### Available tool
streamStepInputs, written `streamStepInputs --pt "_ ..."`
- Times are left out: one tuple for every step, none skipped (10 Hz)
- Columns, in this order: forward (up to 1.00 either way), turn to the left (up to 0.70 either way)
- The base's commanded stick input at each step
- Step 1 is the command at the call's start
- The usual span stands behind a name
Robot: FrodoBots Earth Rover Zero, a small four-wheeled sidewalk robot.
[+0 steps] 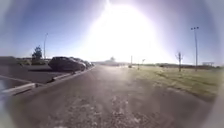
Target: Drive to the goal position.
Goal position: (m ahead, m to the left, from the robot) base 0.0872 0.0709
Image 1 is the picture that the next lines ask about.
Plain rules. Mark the grey asphalt road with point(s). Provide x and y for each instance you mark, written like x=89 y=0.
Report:
x=110 y=100

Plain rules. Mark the row of parked cars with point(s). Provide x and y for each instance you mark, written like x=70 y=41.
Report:
x=68 y=63

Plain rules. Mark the small bare tree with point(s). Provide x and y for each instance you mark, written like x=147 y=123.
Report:
x=179 y=60

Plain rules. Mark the street lamp pole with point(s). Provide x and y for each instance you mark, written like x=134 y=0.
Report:
x=44 y=45

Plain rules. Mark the grass field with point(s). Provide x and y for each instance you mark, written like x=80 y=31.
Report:
x=186 y=78

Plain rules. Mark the dark conifer tree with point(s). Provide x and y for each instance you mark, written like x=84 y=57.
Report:
x=37 y=54

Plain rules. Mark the concrete kerb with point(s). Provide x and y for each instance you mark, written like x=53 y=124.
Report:
x=30 y=86

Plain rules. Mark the floodlight mast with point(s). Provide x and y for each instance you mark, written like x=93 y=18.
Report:
x=195 y=46

